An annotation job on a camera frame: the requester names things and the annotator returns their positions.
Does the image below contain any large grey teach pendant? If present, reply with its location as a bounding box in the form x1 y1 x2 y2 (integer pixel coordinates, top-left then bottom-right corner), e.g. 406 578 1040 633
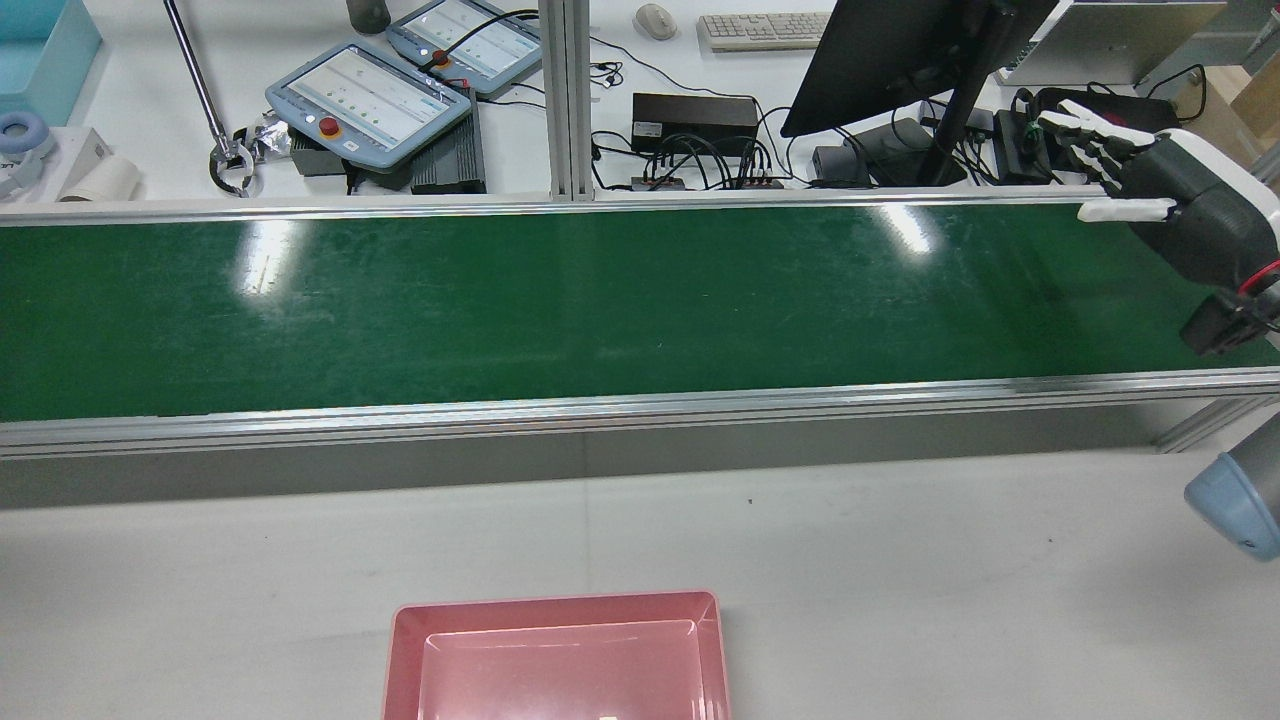
265 38 473 173

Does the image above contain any green conveyor belt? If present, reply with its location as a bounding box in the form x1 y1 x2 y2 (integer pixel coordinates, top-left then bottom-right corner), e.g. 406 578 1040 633
0 193 1280 461

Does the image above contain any pink plastic box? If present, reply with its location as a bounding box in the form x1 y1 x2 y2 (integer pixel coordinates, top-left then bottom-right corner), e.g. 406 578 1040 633
381 590 732 720

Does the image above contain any small grey teach pendant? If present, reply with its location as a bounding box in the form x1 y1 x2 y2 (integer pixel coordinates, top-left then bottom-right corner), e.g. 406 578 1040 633
385 0 546 98

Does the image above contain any silver laptop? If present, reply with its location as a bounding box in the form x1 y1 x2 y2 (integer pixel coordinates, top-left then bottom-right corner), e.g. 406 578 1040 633
995 0 1229 88

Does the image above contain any aluminium profile post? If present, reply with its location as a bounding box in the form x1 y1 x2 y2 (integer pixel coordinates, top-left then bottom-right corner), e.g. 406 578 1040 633
538 0 598 201

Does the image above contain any metal rod with clamp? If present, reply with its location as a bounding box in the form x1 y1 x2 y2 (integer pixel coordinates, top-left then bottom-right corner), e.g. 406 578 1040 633
163 0 263 198

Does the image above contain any black electronics box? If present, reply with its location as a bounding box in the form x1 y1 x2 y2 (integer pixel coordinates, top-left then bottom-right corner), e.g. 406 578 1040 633
631 92 760 157

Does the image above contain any beige computer keyboard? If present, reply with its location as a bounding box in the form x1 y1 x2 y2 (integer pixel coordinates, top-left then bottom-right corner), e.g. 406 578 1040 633
697 11 833 53

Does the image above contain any black ribbed power brick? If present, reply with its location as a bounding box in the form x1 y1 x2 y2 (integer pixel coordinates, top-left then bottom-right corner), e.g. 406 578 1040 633
410 92 488 195

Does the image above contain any brown cardboard box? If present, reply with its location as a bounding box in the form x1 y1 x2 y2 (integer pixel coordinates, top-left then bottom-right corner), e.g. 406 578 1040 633
1172 65 1280 171

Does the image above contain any light blue plastic bin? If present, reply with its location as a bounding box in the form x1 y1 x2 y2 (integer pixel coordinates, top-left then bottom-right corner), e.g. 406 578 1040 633
0 0 104 126

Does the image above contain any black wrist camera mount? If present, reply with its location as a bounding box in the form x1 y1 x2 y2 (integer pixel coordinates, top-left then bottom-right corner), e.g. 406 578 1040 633
1180 290 1280 358

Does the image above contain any crumpled silver foil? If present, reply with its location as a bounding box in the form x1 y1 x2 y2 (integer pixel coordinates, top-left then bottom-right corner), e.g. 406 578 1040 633
235 110 296 166

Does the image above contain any white grey right robot hand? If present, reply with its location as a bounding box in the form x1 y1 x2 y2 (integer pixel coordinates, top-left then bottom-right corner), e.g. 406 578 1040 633
1037 99 1280 293

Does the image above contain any black power adapter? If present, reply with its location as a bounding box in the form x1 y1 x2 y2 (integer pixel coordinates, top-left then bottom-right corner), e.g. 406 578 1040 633
993 108 1053 186

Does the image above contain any white cardboard box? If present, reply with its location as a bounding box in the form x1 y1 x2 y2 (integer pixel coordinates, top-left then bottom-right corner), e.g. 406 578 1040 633
0 127 113 201

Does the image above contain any small grey box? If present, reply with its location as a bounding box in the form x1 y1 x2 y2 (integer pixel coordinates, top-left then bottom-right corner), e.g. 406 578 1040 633
812 145 871 187

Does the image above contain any blue tape roll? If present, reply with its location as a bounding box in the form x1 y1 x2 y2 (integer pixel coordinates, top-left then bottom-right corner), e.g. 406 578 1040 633
0 110 56 169

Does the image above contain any black monitor with stand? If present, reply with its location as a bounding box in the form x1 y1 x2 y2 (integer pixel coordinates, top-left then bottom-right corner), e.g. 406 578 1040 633
780 0 1059 189

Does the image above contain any white paper roll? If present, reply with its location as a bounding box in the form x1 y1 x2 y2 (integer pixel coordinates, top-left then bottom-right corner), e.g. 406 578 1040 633
58 155 143 203

